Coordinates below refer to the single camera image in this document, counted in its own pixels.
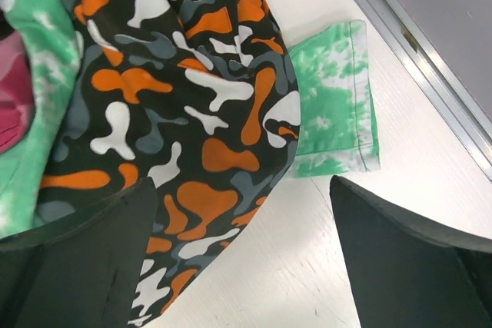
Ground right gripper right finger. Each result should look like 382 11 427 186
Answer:
330 176 491 328

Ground right aluminium frame post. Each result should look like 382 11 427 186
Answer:
355 0 491 178

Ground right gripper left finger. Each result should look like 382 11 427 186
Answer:
1 178 158 327

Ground magenta camouflage cloth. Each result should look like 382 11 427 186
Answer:
1 16 35 152

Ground green tie-dye cloth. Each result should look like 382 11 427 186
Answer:
1 0 380 236

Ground orange black camouflage cloth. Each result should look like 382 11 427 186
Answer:
36 0 301 327

